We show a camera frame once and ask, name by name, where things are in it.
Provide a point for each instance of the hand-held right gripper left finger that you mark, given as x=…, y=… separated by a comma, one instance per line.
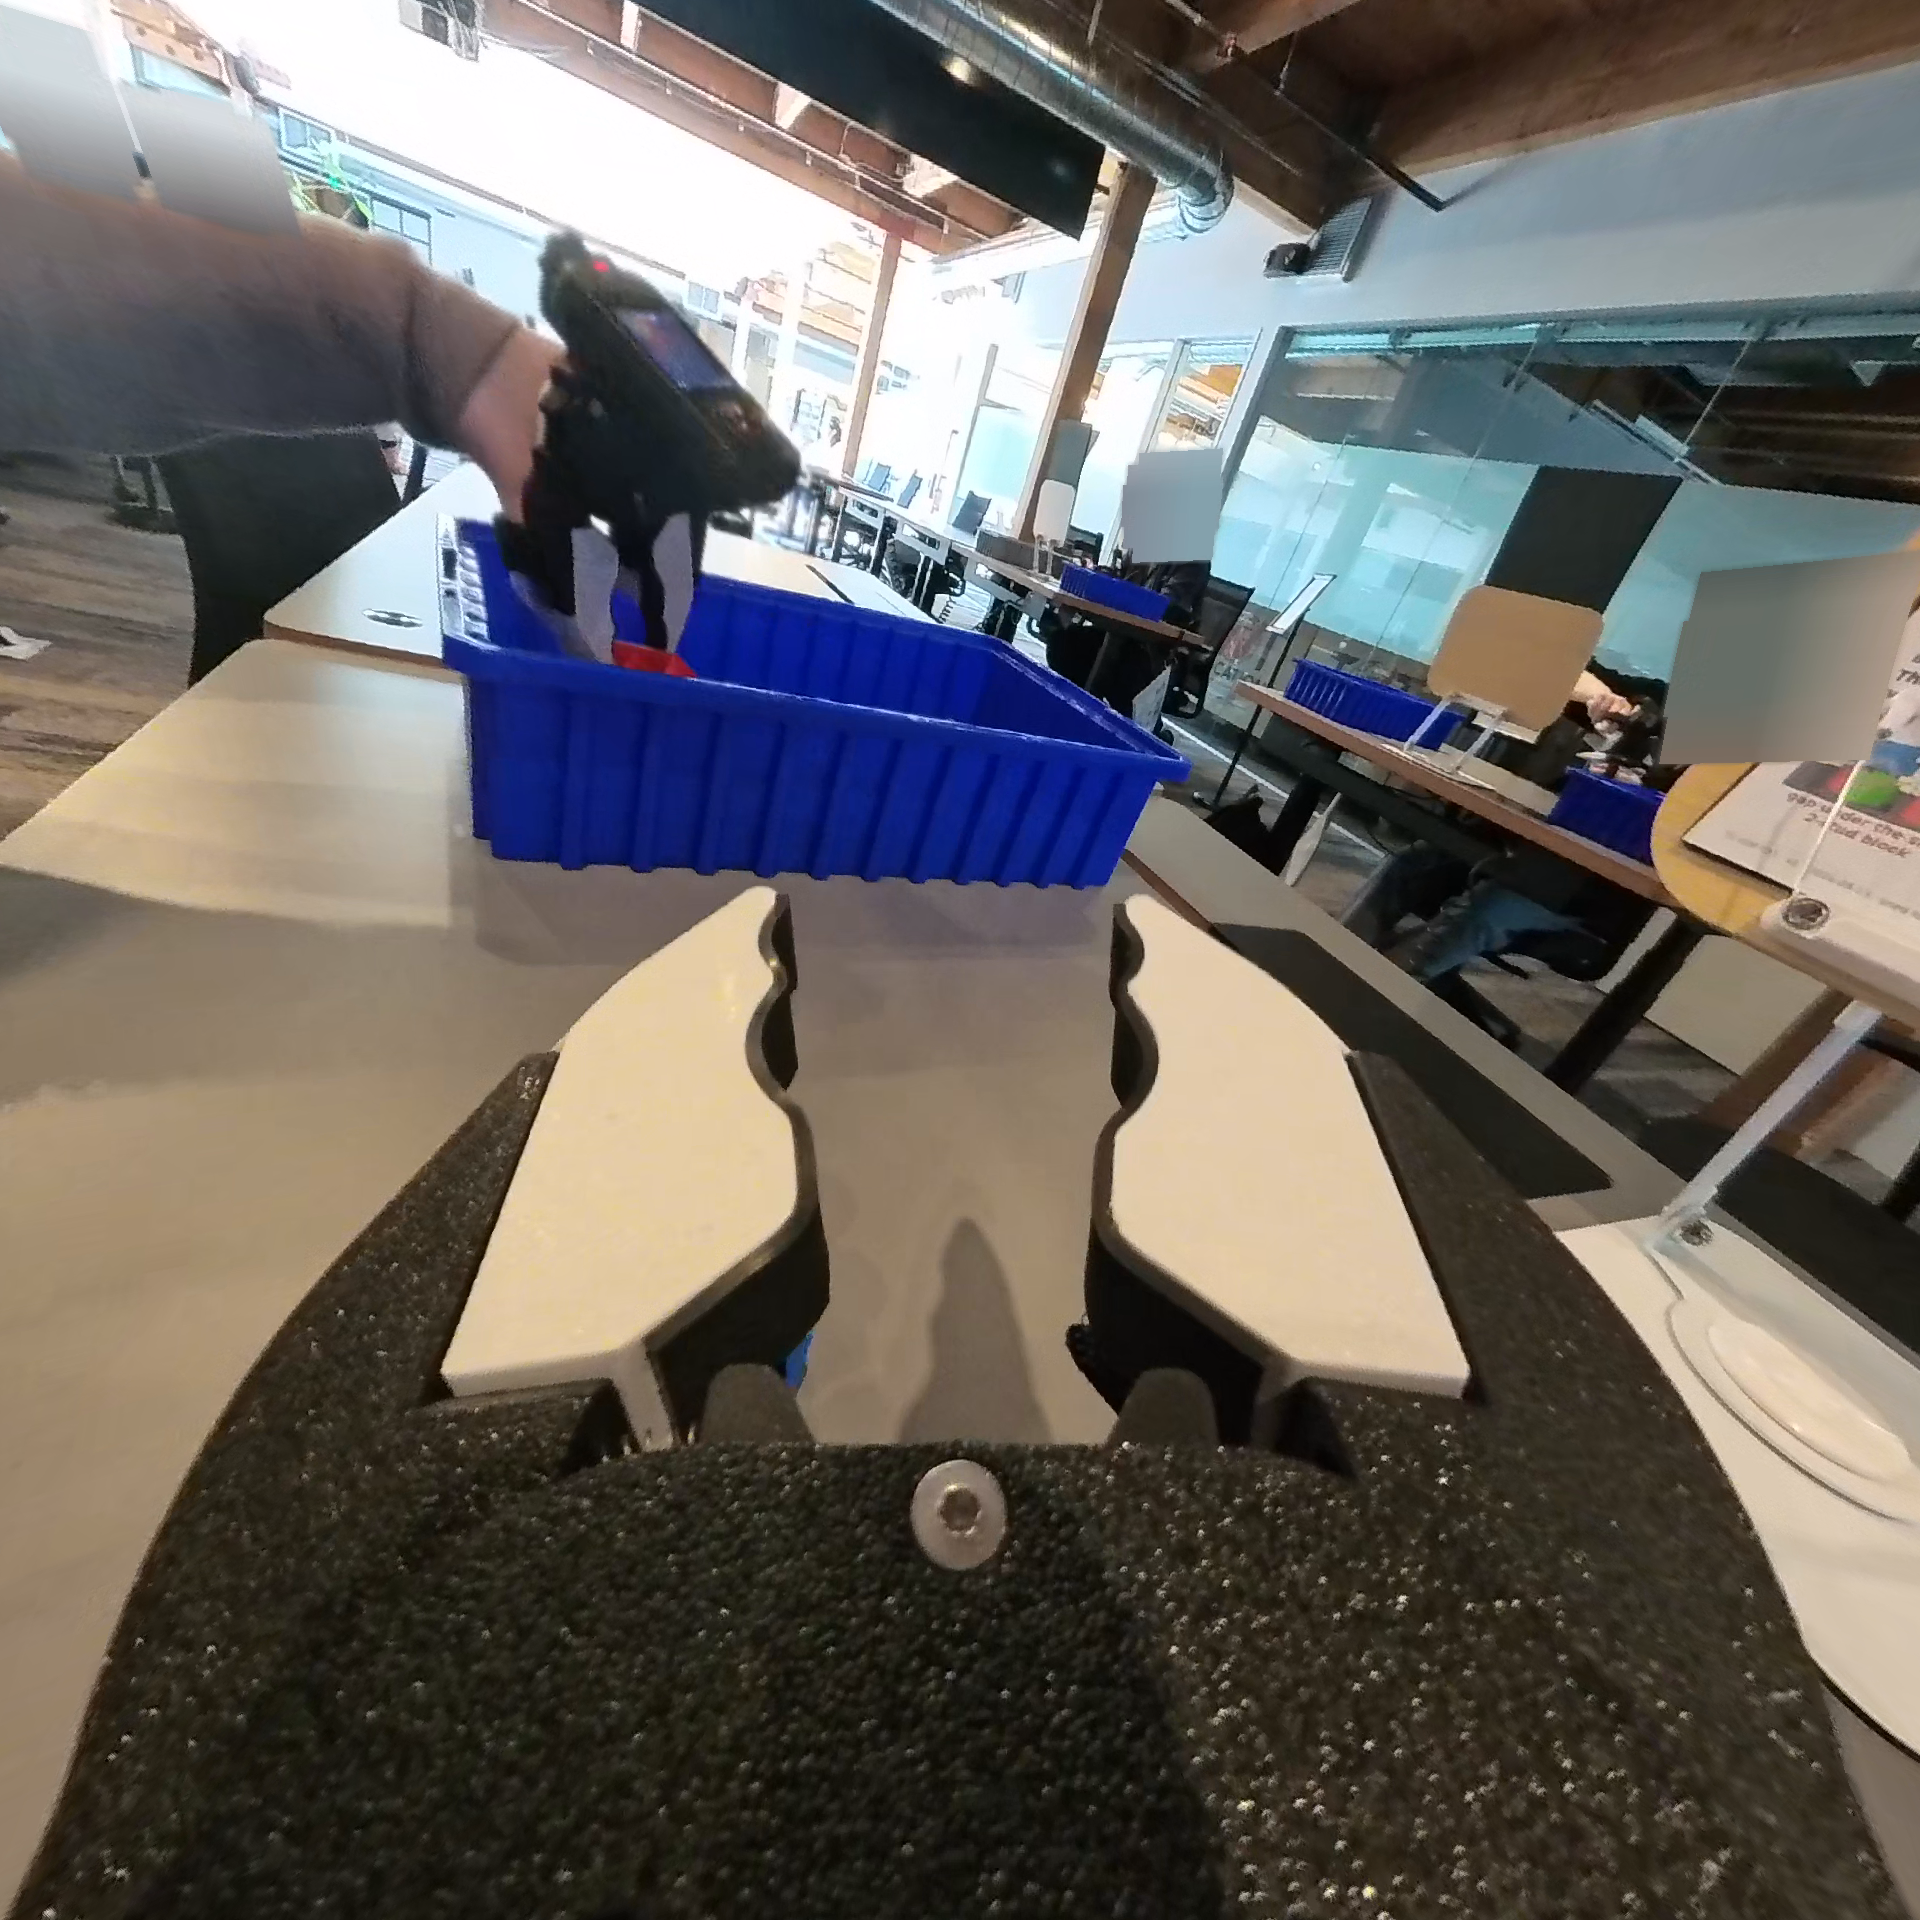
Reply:
x=646, y=1201

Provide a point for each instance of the black office chair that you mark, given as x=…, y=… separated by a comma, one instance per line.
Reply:
x=284, y=525

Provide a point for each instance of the rounded wooden board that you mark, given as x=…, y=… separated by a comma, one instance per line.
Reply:
x=1724, y=885

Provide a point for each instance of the person's left forearm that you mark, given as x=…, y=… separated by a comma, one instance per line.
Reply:
x=224, y=331

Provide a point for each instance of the metal ventilation duct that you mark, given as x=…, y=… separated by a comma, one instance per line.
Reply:
x=1079, y=105

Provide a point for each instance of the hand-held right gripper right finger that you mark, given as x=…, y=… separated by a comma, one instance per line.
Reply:
x=1277, y=1214

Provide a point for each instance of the black ceiling panel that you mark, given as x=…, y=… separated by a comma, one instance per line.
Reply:
x=870, y=91

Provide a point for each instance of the blue plastic bin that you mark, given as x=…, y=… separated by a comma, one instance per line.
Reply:
x=780, y=796
x=1118, y=595
x=1373, y=705
x=1607, y=812

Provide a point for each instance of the background wooden desk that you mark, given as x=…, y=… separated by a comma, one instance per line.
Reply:
x=1485, y=803

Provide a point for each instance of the person's left hand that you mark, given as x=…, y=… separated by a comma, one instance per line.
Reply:
x=509, y=421

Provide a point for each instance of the white stand base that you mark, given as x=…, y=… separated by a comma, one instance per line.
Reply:
x=1862, y=1576

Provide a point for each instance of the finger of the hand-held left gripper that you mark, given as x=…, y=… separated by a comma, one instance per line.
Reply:
x=592, y=599
x=678, y=579

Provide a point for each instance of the red two-stud block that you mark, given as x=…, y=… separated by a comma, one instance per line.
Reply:
x=656, y=662

